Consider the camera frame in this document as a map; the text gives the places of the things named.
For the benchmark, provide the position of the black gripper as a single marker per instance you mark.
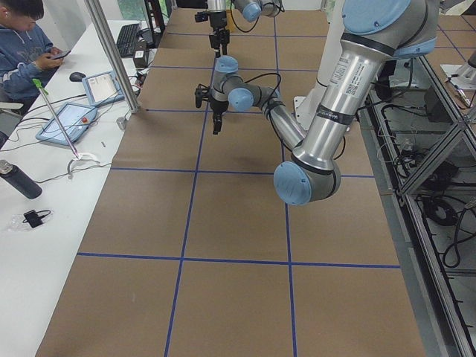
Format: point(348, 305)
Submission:
point(218, 106)
point(217, 21)

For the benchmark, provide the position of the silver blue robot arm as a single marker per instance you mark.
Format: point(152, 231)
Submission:
point(251, 11)
point(368, 34)

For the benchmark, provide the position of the black keyboard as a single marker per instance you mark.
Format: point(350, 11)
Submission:
point(126, 39)

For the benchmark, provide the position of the blue teach pendant far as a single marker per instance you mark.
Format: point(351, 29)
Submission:
point(102, 89)

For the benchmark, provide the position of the blue teach pendant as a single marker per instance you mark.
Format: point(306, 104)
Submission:
point(75, 118)
point(102, 89)

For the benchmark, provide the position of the blue teach pendant near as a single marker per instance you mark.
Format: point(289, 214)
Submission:
point(75, 118)

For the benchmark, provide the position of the black computer mouse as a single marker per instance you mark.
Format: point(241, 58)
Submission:
point(76, 76)

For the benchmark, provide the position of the metal rod green tip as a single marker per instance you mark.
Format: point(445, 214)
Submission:
point(43, 94)

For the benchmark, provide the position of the seated person blue hoodie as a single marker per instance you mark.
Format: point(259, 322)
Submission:
point(26, 52)

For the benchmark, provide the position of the small black adapter box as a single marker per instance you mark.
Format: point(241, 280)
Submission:
point(35, 218)

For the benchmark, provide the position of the black water bottle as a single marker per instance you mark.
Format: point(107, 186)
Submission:
point(14, 176)

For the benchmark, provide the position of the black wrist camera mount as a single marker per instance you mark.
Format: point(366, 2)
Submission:
point(202, 94)

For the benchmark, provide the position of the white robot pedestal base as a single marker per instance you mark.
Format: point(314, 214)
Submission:
point(306, 107)

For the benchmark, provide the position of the aluminium frame post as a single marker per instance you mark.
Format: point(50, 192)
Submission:
point(104, 34)

